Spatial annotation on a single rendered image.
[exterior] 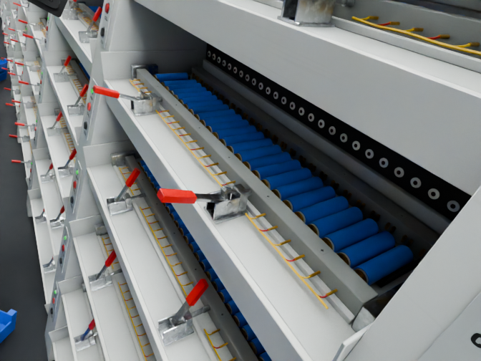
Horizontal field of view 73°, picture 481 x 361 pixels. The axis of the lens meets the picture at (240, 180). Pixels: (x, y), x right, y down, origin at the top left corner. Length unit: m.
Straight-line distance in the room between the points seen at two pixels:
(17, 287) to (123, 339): 0.78
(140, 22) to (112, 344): 0.58
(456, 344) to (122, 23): 0.64
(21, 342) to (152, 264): 0.80
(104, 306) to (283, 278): 0.50
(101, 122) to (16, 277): 0.86
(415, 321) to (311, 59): 0.18
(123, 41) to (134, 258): 0.39
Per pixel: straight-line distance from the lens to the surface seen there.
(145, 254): 0.56
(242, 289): 0.31
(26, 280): 1.44
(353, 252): 0.32
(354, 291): 0.28
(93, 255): 0.83
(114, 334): 0.70
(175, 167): 0.41
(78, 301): 0.99
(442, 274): 0.20
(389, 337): 0.22
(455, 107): 0.20
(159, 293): 0.51
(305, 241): 0.30
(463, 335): 0.20
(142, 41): 0.70
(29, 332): 1.30
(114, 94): 0.53
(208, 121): 0.49
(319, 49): 0.25
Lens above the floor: 1.05
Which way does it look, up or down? 24 degrees down
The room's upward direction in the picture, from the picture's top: 23 degrees clockwise
